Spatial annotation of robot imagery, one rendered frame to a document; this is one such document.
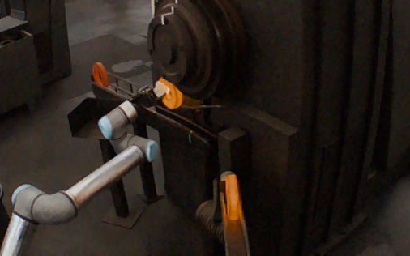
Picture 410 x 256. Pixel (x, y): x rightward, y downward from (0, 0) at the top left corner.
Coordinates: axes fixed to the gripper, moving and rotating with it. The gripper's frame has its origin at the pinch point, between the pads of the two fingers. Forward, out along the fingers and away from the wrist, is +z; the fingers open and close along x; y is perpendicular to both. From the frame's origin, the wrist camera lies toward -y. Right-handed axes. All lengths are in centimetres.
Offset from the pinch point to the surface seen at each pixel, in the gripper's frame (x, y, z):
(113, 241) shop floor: 13, -70, -62
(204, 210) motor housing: -46, -27, -26
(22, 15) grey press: 275, 9, -11
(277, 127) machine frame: -61, 0, 7
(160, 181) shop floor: 45, -83, -12
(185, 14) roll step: -29, 42, 5
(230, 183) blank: -66, -2, -20
